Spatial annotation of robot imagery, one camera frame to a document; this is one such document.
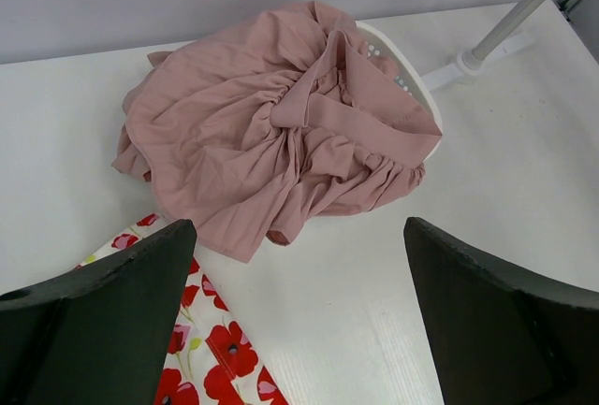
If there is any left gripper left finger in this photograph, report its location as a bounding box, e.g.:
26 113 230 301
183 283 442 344
1 220 197 404

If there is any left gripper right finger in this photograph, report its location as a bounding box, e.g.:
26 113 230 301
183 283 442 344
403 217 598 404

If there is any red poppy print skirt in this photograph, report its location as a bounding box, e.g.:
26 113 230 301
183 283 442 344
74 211 291 405

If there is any pink crumpled garment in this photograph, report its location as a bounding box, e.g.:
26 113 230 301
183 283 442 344
113 1 442 262

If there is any metal clothes rack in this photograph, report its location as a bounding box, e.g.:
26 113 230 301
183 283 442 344
422 0 548 91

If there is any white laundry basket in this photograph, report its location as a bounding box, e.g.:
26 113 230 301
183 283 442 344
353 20 445 163

